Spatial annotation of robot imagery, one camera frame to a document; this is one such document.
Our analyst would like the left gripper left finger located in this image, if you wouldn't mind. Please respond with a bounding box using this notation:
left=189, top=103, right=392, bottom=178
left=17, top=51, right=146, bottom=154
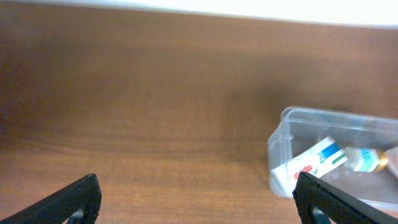
left=1, top=174, right=102, bottom=224

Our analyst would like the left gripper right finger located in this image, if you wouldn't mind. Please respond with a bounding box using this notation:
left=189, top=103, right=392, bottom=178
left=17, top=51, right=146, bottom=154
left=293, top=172, right=397, bottom=224

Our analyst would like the white blue red box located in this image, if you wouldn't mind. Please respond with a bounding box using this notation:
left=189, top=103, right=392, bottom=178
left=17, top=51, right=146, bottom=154
left=270, top=136, right=348, bottom=198

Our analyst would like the small jar gold lid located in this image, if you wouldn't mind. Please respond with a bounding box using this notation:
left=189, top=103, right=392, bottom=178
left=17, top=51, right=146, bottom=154
left=344, top=147, right=389, bottom=172

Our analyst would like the clear plastic container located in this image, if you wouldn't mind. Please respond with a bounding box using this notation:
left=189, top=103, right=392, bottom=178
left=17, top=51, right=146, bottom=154
left=267, top=106, right=397, bottom=210

